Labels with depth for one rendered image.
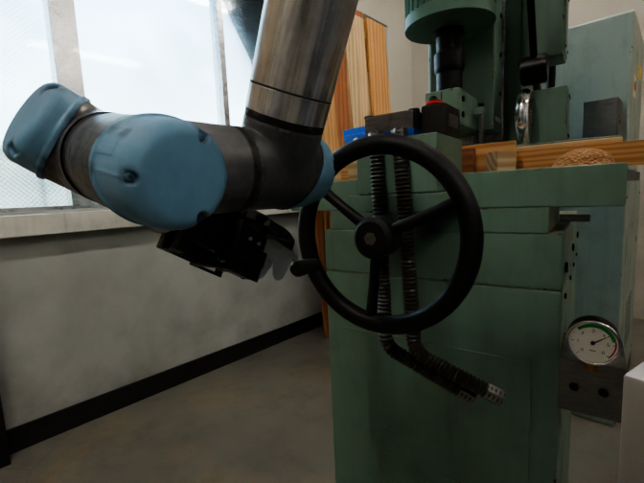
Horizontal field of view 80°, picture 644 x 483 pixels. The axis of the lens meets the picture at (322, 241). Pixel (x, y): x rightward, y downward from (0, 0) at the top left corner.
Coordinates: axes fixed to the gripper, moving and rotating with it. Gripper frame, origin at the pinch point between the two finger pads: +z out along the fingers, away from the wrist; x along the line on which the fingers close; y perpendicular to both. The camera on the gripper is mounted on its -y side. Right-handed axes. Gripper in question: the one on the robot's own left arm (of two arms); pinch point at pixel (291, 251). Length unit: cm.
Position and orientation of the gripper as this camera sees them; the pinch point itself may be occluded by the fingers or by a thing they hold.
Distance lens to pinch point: 57.9
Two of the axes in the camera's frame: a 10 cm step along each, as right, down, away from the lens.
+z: 5.2, 3.8, 7.6
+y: -2.5, 9.2, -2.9
